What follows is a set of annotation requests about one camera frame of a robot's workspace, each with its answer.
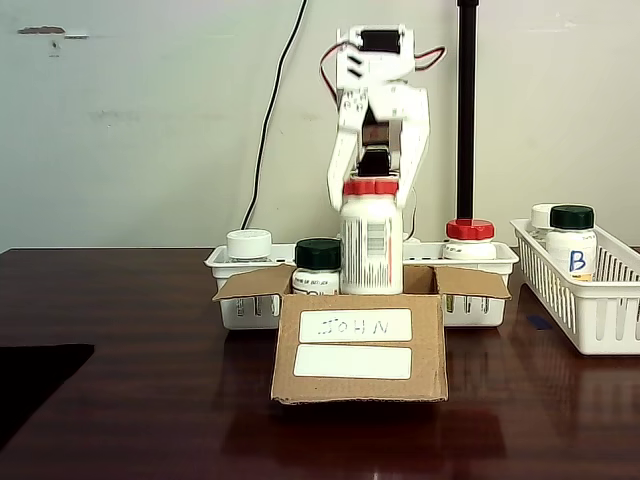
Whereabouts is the black cable on wall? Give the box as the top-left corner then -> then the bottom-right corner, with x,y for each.
241,0 -> 309,230

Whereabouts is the green-capped white bottle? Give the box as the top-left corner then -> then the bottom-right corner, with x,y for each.
291,237 -> 344,296

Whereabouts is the long white plastic basket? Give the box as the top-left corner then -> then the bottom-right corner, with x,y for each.
203,242 -> 521,331

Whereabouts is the black vertical pole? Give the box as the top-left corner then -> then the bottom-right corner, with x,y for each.
456,0 -> 482,222

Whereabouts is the cardboard box with white labels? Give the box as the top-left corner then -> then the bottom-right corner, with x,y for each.
210,263 -> 514,405

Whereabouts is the white-capped bottle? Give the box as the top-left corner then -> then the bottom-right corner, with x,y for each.
226,228 -> 275,264
529,202 -> 556,236

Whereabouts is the green-capped bottle marked B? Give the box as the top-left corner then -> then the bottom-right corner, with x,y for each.
544,204 -> 599,282

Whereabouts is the red servo wire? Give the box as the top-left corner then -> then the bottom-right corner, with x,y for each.
318,43 -> 346,107
414,46 -> 447,72

